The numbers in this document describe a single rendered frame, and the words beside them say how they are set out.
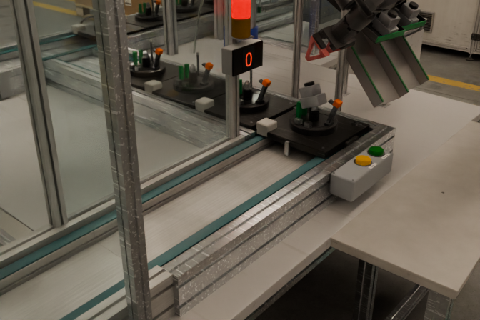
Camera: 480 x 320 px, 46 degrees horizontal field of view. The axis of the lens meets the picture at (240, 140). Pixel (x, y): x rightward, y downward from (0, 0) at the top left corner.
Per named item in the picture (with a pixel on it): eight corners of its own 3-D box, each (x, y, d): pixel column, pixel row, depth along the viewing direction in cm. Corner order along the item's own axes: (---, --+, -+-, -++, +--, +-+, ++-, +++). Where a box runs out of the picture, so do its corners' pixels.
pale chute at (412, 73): (420, 85, 192) (429, 78, 188) (396, 94, 184) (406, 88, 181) (379, 16, 197) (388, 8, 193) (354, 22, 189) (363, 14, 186)
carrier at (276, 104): (299, 108, 183) (301, 71, 178) (251, 132, 167) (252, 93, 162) (242, 91, 198) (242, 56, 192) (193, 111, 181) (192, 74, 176)
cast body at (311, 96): (328, 102, 163) (322, 78, 162) (318, 106, 160) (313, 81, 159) (305, 106, 169) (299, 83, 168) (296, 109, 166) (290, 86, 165)
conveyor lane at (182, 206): (366, 156, 173) (368, 127, 168) (158, 303, 115) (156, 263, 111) (290, 131, 189) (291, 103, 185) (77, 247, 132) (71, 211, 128)
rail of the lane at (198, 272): (391, 157, 172) (396, 125, 167) (180, 317, 112) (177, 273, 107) (376, 151, 175) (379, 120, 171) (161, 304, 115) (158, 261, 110)
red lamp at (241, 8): (254, 16, 146) (254, -3, 143) (241, 20, 142) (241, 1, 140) (239, 13, 149) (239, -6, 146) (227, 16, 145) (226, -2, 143)
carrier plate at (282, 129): (369, 130, 168) (370, 123, 167) (324, 159, 152) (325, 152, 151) (303, 109, 183) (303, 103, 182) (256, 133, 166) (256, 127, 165)
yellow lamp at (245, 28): (254, 35, 148) (254, 16, 146) (241, 39, 144) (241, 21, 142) (239, 32, 151) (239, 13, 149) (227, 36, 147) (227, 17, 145)
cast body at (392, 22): (394, 36, 172) (405, 17, 167) (386, 38, 169) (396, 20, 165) (376, 20, 176) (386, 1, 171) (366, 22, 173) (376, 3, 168)
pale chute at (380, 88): (400, 98, 182) (409, 91, 178) (373, 108, 174) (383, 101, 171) (357, 24, 187) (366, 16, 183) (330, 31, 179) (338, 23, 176)
